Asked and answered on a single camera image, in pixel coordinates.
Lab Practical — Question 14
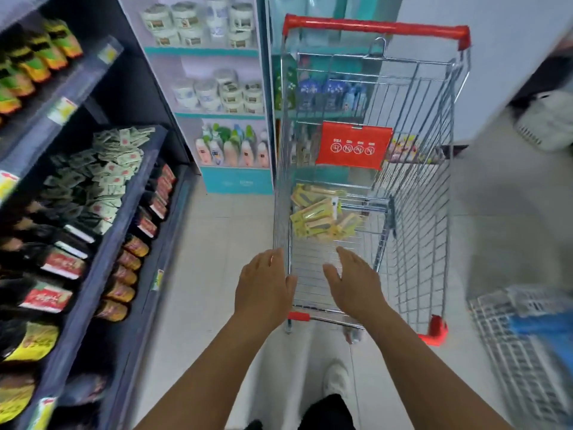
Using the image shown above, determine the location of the person's right hand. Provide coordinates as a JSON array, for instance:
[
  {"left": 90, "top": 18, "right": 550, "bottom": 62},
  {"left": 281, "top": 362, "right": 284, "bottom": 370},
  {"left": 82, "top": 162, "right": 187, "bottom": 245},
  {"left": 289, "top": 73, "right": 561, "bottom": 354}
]
[{"left": 322, "top": 246, "right": 389, "bottom": 325}]

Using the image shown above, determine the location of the person's left hand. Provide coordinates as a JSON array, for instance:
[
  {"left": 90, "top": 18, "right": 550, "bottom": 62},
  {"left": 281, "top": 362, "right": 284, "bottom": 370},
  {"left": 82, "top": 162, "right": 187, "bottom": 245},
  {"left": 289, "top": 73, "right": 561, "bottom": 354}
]
[{"left": 234, "top": 247, "right": 299, "bottom": 330}]

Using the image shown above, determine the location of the metal shopping cart red handle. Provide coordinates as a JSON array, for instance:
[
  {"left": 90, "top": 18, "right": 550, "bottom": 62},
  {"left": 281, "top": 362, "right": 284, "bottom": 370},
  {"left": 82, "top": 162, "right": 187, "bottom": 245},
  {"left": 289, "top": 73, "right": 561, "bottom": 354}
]
[{"left": 273, "top": 14, "right": 472, "bottom": 347}]

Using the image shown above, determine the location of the person's left forearm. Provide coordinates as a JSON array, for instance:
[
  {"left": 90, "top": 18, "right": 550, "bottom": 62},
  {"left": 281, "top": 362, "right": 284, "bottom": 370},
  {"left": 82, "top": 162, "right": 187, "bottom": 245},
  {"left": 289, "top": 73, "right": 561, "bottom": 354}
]
[{"left": 134, "top": 304, "right": 287, "bottom": 430}]

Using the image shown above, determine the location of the person's right forearm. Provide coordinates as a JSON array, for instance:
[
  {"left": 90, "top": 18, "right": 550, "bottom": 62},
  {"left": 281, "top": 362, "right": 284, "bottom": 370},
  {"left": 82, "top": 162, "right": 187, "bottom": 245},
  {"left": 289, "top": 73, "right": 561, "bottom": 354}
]
[{"left": 354, "top": 304, "right": 515, "bottom": 430}]

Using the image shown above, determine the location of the pile of yellow packets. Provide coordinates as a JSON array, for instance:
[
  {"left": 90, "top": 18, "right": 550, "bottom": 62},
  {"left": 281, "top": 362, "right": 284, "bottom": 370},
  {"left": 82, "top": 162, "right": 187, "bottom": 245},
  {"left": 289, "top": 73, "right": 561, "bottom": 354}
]
[{"left": 290, "top": 183, "right": 364, "bottom": 242}]

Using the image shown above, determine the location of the white shoe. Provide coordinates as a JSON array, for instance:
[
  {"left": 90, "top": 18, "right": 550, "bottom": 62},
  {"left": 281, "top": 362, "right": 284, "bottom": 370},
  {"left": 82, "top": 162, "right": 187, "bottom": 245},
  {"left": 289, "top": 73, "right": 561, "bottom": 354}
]
[{"left": 322, "top": 363, "right": 352, "bottom": 400}]

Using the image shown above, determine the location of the white and teal shelf unit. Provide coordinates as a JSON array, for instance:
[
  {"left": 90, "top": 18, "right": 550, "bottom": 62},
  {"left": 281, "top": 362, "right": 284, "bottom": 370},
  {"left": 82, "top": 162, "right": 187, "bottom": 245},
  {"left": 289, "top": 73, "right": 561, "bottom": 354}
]
[{"left": 116, "top": 0, "right": 275, "bottom": 195}]

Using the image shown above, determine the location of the black trouser leg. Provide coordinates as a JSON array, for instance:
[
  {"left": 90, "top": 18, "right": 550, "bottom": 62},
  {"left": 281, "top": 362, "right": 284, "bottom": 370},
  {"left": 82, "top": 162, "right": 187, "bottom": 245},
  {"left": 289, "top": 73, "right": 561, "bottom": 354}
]
[{"left": 299, "top": 394, "right": 357, "bottom": 430}]

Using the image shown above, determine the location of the red sign plate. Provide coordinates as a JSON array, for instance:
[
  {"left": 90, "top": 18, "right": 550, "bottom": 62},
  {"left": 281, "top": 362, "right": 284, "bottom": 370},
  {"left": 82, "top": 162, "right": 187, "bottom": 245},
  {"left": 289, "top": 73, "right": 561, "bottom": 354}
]
[{"left": 315, "top": 122, "right": 394, "bottom": 171}]

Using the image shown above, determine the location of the row of lotion bottles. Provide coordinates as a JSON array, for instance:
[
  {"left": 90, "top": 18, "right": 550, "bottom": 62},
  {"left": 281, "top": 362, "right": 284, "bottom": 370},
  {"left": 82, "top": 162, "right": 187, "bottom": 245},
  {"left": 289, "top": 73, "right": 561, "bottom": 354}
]
[{"left": 195, "top": 123, "right": 271, "bottom": 168}]

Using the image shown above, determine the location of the row of colourful packets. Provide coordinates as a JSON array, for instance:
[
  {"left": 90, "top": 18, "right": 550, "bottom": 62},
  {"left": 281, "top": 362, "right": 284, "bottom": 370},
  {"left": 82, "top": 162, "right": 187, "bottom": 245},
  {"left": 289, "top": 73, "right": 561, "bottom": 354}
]
[{"left": 387, "top": 134, "right": 444, "bottom": 164}]

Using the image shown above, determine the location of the row of blue bottles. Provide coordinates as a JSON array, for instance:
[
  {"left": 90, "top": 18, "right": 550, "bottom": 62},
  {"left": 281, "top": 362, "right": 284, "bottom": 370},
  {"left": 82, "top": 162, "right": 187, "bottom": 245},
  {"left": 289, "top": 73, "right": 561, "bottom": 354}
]
[{"left": 298, "top": 78, "right": 369, "bottom": 112}]

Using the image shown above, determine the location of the green bottle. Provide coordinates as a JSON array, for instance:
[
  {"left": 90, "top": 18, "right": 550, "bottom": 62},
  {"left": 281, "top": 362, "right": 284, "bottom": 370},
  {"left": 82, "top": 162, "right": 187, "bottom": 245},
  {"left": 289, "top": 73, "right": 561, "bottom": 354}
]
[{"left": 274, "top": 69, "right": 297, "bottom": 111}]

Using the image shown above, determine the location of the row of small white jars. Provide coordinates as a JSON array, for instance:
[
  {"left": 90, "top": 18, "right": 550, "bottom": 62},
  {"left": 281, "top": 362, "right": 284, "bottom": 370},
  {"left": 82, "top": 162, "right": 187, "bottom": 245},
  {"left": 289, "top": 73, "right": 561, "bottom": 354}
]
[{"left": 172, "top": 69, "right": 266, "bottom": 114}]

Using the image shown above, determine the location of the blue pack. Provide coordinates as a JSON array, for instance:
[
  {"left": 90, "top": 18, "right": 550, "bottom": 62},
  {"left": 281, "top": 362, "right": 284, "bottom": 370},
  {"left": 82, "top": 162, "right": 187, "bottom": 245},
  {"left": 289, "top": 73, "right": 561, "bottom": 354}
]
[{"left": 508, "top": 311, "right": 573, "bottom": 350}]

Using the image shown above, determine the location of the pile of green sachets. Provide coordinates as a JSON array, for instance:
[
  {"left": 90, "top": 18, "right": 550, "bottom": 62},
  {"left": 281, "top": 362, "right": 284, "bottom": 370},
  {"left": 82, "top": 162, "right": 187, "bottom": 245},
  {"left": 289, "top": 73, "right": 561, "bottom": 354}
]
[{"left": 40, "top": 126, "right": 156, "bottom": 235}]

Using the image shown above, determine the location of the row of red-label dark bottles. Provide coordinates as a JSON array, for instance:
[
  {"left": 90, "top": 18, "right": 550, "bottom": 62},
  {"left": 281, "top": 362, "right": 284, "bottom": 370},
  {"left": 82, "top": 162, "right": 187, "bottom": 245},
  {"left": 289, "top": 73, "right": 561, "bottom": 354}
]
[{"left": 0, "top": 201, "right": 97, "bottom": 315}]

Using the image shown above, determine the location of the dark shelf unit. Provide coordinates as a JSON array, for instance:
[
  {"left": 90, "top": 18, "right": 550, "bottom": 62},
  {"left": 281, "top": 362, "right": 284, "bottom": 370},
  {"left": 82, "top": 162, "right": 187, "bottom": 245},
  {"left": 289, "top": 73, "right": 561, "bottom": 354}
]
[{"left": 0, "top": 0, "right": 198, "bottom": 430}]

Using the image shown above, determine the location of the white plastic basket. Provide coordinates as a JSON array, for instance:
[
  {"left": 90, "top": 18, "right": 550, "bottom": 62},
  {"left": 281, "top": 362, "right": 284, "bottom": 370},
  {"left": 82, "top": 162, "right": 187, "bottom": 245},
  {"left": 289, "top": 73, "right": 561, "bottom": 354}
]
[{"left": 515, "top": 90, "right": 573, "bottom": 152}]

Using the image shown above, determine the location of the row of yellow-label dark bottles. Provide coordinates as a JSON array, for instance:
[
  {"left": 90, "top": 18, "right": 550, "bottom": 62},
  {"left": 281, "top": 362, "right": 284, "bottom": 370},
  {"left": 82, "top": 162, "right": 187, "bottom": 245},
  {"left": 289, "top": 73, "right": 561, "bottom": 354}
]
[{"left": 0, "top": 320, "right": 61, "bottom": 423}]

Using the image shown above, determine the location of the row of large white jars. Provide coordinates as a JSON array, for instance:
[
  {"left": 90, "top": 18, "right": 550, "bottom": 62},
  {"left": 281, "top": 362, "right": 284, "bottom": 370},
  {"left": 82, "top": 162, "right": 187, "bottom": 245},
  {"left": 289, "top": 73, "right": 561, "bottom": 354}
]
[{"left": 140, "top": 0, "right": 256, "bottom": 49}]

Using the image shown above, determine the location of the row of yellow-green packets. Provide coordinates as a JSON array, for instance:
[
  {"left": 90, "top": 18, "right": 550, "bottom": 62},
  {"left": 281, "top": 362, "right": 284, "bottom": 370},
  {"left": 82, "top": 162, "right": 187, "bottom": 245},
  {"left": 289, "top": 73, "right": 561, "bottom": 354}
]
[{"left": 0, "top": 18, "right": 84, "bottom": 127}]

